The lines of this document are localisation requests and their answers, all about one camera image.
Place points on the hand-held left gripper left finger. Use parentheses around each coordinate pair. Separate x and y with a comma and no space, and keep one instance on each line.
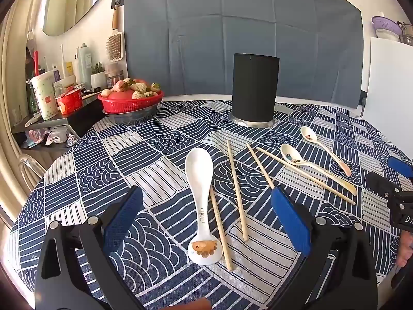
(124,219)

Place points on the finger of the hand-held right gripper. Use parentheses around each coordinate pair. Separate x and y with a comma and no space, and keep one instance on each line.
(398,165)
(377,180)

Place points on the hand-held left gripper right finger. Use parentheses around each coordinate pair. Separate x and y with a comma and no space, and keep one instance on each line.
(290,222)

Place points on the wooden chopstick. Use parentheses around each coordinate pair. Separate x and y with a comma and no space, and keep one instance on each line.
(237,190)
(221,229)
(269,155)
(259,164)

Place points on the large white ceramic spoon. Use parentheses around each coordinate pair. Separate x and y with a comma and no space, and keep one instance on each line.
(200,174)

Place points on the black cylindrical utensil holder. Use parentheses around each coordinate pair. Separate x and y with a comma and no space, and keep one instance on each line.
(255,87)

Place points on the person's right hand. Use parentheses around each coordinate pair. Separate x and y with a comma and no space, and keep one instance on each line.
(406,248)

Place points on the person's left hand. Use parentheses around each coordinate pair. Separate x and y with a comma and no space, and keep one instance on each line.
(193,305)

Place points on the blue white patterned tablecloth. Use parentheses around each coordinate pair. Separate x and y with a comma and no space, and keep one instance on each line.
(161,174)

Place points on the white cabinet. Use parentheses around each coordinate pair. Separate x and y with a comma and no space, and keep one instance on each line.
(387,80)

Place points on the metal bowl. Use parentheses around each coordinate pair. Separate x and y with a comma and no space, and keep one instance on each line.
(129,118)

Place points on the black shelf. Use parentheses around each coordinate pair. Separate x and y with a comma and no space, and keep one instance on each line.
(80,121)

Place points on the heap of snack packets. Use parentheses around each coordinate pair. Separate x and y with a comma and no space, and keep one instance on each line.
(55,135)

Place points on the clear plastic chair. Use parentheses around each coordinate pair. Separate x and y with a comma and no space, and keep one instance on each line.
(29,164)

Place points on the red plastic basket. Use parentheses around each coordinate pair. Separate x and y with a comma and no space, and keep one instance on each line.
(129,105)

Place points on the red round fruit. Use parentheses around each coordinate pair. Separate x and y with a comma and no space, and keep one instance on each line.
(121,96)

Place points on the red instant noodle cup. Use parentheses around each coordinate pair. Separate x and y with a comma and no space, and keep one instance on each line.
(69,105)

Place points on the wooden stick with black tip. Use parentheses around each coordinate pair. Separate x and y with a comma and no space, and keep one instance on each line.
(90,95)

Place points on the white bowl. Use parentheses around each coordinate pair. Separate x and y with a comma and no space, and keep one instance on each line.
(387,35)

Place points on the steel pot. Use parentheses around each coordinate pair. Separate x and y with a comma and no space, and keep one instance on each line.
(406,34)

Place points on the pile of strawberries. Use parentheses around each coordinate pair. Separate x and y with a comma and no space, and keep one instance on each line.
(138,87)

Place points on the white phone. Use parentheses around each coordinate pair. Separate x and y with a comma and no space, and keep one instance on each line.
(32,119)

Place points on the glass jar with metal lid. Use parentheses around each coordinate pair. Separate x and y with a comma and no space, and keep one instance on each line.
(113,79)

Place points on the purple colander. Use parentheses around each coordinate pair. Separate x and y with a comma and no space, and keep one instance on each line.
(384,24)

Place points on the potted succulent plant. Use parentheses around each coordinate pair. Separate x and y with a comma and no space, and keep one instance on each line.
(98,79)

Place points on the white dotted paper cup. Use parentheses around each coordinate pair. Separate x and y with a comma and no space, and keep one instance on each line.
(45,97)

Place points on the grey spray bottle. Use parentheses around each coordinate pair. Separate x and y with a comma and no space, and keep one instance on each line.
(84,67)

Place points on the white electric toothbrush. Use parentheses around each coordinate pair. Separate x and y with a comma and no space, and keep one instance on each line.
(63,61)

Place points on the wooden paddle hairbrush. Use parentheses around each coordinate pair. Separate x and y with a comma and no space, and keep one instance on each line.
(114,46)

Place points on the cream curtain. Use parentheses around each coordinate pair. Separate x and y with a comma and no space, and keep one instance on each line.
(13,87)

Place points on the red straw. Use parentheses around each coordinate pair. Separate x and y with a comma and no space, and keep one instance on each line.
(35,63)

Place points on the blue-grey backdrop cloth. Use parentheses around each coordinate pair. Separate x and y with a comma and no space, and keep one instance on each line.
(193,38)

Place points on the black wall plug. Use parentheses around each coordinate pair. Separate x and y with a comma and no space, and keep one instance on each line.
(363,103)

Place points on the oval wall mirror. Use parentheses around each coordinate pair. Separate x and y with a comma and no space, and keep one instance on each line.
(71,3)

